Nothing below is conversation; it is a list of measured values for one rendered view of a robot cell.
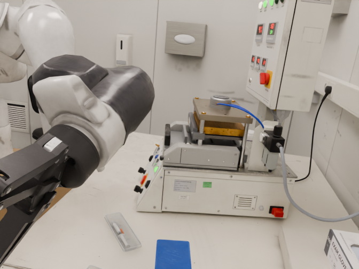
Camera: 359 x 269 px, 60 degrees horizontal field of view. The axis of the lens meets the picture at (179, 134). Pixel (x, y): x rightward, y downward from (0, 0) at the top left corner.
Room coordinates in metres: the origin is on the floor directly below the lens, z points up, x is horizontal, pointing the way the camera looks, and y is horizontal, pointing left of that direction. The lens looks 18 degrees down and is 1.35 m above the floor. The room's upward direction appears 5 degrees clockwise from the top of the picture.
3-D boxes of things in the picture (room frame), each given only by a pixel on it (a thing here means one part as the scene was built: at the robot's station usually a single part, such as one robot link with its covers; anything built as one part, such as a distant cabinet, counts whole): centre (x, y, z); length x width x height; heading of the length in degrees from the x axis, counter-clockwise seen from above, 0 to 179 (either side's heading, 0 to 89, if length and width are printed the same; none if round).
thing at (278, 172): (1.13, -0.17, 0.93); 0.46 x 0.35 x 0.01; 94
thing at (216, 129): (1.12, -0.14, 1.07); 0.22 x 0.17 x 0.10; 4
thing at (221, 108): (1.11, -0.17, 1.08); 0.31 x 0.24 x 0.13; 4
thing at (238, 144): (1.13, -0.14, 0.98); 0.20 x 0.17 x 0.03; 4
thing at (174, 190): (1.11, -0.13, 0.84); 0.53 x 0.37 x 0.17; 94
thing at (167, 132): (1.12, 0.05, 0.99); 0.15 x 0.02 x 0.04; 4
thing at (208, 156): (0.99, -0.07, 0.97); 0.26 x 0.05 x 0.07; 94
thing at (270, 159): (0.92, -0.28, 1.05); 0.15 x 0.05 x 0.15; 4
